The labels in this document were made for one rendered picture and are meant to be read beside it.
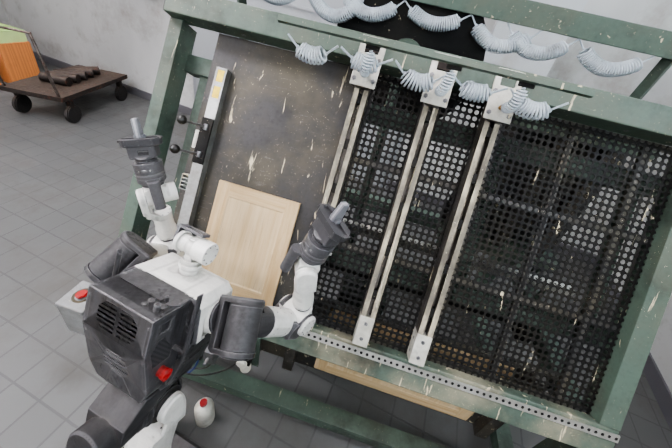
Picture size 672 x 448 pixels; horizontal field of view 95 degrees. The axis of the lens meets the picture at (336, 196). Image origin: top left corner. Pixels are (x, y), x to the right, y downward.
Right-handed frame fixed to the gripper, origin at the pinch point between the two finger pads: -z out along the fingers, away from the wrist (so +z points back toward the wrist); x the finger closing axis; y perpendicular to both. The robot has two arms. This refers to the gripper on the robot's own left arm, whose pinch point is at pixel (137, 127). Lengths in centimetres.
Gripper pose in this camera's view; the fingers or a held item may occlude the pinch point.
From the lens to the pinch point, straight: 117.7
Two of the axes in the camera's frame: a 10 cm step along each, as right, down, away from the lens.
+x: 9.8, -1.1, 1.6
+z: 0.3, 9.1, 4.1
